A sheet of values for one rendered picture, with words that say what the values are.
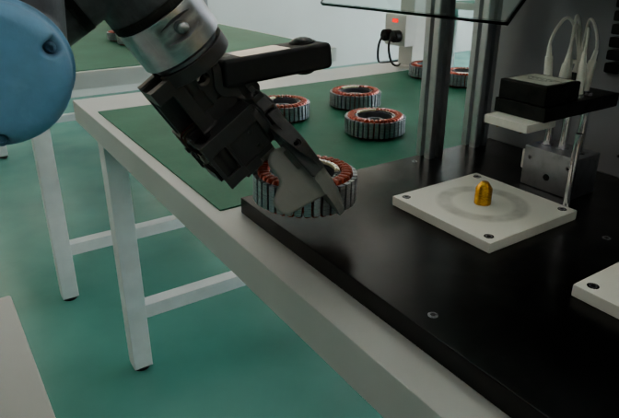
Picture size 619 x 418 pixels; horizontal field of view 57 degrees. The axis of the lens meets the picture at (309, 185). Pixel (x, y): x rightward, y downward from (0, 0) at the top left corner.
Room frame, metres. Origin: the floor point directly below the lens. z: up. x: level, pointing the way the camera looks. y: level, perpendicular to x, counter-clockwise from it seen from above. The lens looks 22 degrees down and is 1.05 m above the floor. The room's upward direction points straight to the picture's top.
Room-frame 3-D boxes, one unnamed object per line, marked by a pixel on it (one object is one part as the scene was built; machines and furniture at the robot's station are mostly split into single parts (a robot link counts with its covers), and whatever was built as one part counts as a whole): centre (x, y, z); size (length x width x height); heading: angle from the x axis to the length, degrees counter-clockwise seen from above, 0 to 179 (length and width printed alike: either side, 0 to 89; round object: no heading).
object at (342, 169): (0.57, 0.00, 0.83); 0.11 x 0.11 x 0.04
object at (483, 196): (0.62, -0.21, 0.80); 0.02 x 0.02 x 0.03
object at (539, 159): (0.69, -0.33, 0.80); 0.07 x 0.05 x 0.06; 33
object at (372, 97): (1.23, -0.10, 0.77); 0.11 x 0.11 x 0.04
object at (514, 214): (0.62, -0.21, 0.78); 0.15 x 0.15 x 0.01; 33
